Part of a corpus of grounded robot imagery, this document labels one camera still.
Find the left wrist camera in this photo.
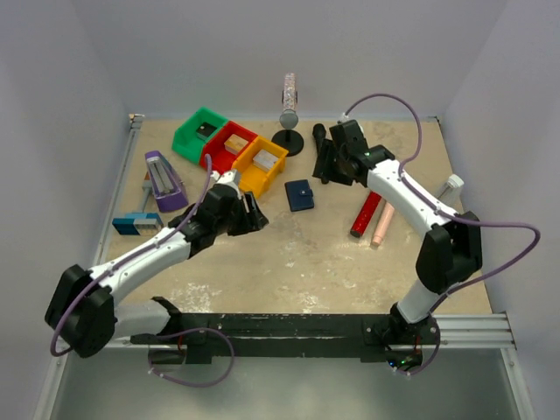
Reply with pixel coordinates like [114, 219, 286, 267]
[212, 169, 242, 190]

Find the black handheld microphone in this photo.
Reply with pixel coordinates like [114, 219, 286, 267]
[312, 123, 328, 185]

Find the red plastic bin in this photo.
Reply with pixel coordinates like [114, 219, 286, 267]
[199, 121, 257, 174]

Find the card stack in red bin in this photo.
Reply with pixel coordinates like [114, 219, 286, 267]
[224, 135, 248, 155]

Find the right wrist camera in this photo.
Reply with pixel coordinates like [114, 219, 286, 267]
[337, 113, 365, 133]

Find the card stack in yellow bin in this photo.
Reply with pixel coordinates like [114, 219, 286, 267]
[253, 149, 278, 172]

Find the red glitter microphone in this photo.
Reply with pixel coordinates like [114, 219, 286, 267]
[350, 192, 382, 238]

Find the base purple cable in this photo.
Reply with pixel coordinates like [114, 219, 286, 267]
[147, 323, 238, 388]
[391, 314, 441, 376]

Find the blue grey block tool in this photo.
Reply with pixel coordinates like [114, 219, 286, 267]
[111, 173, 163, 235]

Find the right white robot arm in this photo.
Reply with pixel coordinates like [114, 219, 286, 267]
[312, 120, 482, 343]

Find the glitter microphone on stand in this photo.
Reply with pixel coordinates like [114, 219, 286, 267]
[279, 73, 298, 130]

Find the aluminium frame rail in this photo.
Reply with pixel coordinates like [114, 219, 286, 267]
[32, 114, 145, 419]

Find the base left purple cable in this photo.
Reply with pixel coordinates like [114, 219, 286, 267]
[147, 323, 238, 388]

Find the purple metronome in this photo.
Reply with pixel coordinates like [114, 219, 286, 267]
[144, 150, 188, 213]

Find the base right purple cable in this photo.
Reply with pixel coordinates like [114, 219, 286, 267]
[391, 314, 441, 376]

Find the green plastic bin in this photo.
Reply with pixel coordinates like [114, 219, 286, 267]
[171, 107, 228, 165]

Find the card stack in green bin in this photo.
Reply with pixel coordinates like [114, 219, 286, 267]
[195, 123, 217, 142]

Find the black round microphone stand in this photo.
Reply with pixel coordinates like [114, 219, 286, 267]
[272, 129, 305, 157]

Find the yellow plastic bin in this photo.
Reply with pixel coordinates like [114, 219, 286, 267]
[230, 136, 288, 198]

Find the blue leather card holder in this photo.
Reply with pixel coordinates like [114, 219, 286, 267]
[284, 179, 315, 213]

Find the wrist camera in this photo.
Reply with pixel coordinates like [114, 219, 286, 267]
[212, 169, 242, 190]
[337, 113, 365, 133]

